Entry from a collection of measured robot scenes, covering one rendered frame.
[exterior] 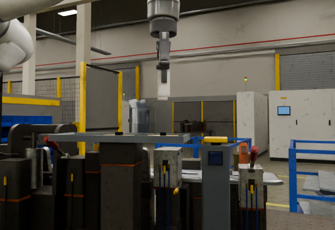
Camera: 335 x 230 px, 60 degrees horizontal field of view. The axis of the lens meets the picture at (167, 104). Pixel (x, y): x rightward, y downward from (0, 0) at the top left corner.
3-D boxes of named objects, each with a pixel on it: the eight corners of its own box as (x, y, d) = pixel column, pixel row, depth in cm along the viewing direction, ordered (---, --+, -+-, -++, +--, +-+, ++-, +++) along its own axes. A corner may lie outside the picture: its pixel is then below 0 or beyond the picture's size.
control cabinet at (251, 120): (252, 151, 1077) (252, 85, 1089) (268, 151, 1052) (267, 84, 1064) (236, 159, 866) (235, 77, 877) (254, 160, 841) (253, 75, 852)
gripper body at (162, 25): (178, 16, 76) (178, 51, 76) (175, 26, 85) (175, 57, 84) (149, 16, 76) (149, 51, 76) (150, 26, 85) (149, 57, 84)
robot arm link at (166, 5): (178, 8, 86) (178, 28, 85) (147, 7, 85) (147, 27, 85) (181, -5, 76) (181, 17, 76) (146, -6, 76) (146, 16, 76)
